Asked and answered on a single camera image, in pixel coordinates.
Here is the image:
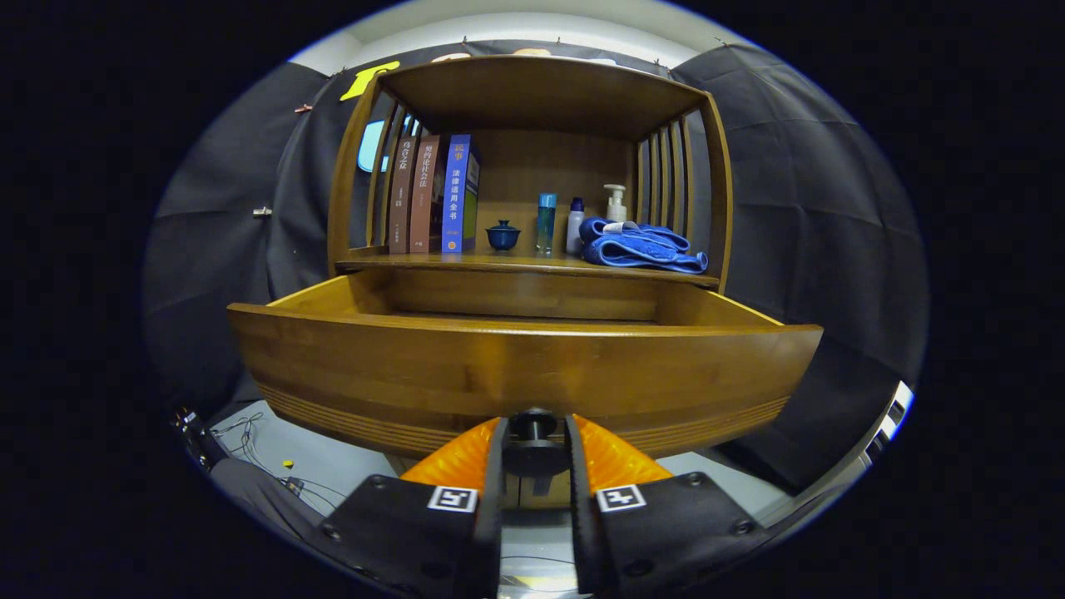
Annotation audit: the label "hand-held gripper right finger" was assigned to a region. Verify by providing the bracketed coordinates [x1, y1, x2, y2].
[564, 413, 770, 597]

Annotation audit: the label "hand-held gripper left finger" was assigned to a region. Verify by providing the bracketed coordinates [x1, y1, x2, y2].
[312, 416, 508, 599]

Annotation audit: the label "wooden drawer with black knob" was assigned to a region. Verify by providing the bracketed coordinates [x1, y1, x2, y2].
[227, 273, 825, 479]

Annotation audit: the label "wooden countertop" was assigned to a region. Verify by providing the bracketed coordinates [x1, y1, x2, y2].
[337, 250, 721, 290]

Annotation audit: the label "wooden cabinet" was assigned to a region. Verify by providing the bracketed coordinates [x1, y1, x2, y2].
[327, 54, 735, 508]

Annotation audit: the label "person's grey clothing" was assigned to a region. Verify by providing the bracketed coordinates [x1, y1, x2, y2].
[208, 458, 334, 542]

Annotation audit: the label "white panel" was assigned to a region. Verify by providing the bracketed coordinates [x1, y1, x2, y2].
[865, 381, 914, 458]

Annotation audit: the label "blue folded towel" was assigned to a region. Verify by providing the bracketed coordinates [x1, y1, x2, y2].
[579, 218, 709, 275]

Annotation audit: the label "clear blue bottle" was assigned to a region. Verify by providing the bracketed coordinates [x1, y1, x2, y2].
[536, 193, 557, 256]

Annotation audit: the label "dark brown book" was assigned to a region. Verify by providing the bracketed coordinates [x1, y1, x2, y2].
[388, 137, 417, 255]

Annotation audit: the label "reddish brown book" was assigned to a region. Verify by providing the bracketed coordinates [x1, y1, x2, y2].
[409, 135, 442, 254]

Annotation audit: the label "blue book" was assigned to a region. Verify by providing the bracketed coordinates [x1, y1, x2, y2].
[442, 134, 482, 254]

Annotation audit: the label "thin floor cables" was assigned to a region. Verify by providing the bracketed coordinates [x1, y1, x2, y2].
[212, 412, 346, 508]

